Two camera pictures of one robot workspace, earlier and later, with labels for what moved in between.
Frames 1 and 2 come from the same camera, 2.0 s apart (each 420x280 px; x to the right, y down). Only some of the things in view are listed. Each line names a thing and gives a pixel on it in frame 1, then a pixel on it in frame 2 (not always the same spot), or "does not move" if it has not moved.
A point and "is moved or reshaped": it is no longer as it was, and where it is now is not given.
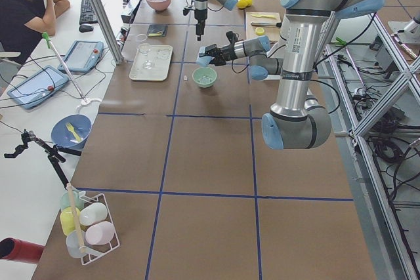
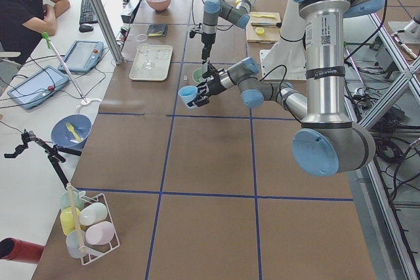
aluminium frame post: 104,17 does not move
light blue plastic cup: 204,61 is moved or reshaped
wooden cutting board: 253,31 does not move
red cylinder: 18,250 does not move
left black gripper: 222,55 → 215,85
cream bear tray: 151,63 does not move
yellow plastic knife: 256,15 does not move
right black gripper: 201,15 → 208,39
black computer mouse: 85,28 does not move
